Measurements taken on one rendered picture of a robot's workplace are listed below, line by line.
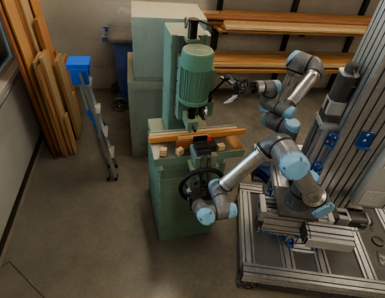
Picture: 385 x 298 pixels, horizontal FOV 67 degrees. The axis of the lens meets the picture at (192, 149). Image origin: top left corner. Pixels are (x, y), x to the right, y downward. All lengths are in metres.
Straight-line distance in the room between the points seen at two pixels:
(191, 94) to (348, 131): 0.85
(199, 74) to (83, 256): 1.61
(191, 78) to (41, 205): 1.82
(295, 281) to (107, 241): 1.42
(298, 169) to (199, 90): 0.71
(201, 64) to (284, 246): 1.46
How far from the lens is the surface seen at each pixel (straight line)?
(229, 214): 1.38
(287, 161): 1.21
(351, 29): 4.31
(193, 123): 1.79
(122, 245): 2.46
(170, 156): 1.78
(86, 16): 3.97
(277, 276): 2.22
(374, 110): 1.67
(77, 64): 2.27
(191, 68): 1.57
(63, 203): 2.81
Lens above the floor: 2.09
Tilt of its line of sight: 40 degrees down
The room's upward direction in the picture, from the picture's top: 6 degrees clockwise
